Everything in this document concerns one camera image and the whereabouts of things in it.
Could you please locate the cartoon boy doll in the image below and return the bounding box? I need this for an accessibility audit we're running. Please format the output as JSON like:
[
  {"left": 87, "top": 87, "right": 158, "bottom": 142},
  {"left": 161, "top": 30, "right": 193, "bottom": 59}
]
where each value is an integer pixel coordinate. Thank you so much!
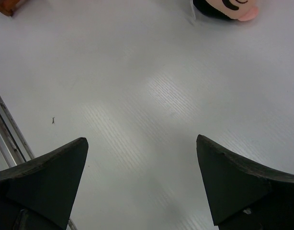
[{"left": 190, "top": 0, "right": 259, "bottom": 22}]

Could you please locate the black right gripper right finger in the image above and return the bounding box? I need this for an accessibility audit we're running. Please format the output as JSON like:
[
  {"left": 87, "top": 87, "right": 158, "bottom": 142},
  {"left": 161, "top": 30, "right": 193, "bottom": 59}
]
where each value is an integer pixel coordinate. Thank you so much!
[{"left": 196, "top": 135, "right": 294, "bottom": 230}]

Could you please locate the aluminium frame rail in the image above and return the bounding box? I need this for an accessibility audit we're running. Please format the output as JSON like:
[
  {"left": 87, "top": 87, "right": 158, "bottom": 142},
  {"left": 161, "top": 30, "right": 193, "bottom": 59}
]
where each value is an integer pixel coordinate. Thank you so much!
[{"left": 0, "top": 97, "right": 75, "bottom": 230}]

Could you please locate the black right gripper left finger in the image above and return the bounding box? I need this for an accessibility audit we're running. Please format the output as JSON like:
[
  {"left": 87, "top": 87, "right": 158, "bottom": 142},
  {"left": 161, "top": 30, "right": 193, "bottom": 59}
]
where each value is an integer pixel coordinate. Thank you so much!
[{"left": 0, "top": 138, "right": 89, "bottom": 230}]

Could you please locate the wooden toy shelf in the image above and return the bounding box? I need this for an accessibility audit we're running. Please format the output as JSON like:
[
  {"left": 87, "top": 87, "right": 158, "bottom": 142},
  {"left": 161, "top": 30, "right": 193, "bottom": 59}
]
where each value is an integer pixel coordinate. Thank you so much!
[{"left": 0, "top": 0, "right": 25, "bottom": 17}]

